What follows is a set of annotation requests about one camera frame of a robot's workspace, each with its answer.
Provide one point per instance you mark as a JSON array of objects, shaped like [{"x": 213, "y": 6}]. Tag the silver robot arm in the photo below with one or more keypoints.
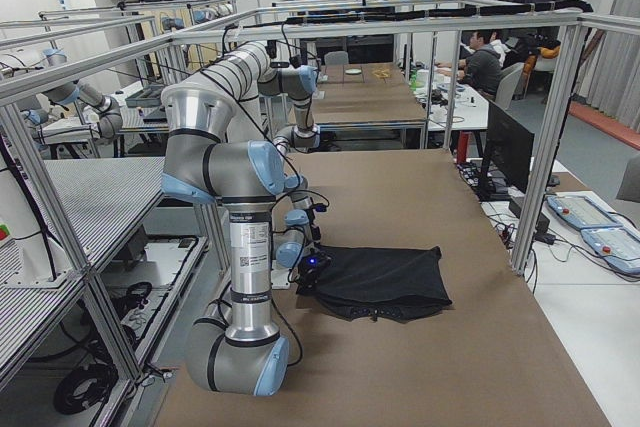
[
  {"x": 231, "y": 126},
  {"x": 298, "y": 82}
]

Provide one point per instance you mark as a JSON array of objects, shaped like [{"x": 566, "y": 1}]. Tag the grey teach pendant far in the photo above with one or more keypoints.
[{"x": 580, "y": 212}]

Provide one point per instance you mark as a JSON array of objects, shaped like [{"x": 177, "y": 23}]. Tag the black computer monitor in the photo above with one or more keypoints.
[{"x": 507, "y": 156}]

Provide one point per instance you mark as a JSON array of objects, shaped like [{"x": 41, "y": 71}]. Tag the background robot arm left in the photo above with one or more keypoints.
[{"x": 105, "y": 118}]

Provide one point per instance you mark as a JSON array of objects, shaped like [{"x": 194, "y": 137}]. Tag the striped aluminium frame table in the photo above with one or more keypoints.
[{"x": 106, "y": 199}]

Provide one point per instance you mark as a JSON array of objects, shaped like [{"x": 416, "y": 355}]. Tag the grey teach pendant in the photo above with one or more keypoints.
[
  {"x": 580, "y": 212},
  {"x": 618, "y": 246}
]

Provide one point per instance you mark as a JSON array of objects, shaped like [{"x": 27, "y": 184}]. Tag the black t-shirt with logo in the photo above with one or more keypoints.
[{"x": 394, "y": 283}]

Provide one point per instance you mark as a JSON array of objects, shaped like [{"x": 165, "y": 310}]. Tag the seated person in grey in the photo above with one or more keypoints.
[{"x": 482, "y": 69}]

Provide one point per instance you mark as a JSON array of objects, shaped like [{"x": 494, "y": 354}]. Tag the grey teach pendant near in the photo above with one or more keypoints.
[{"x": 618, "y": 246}]

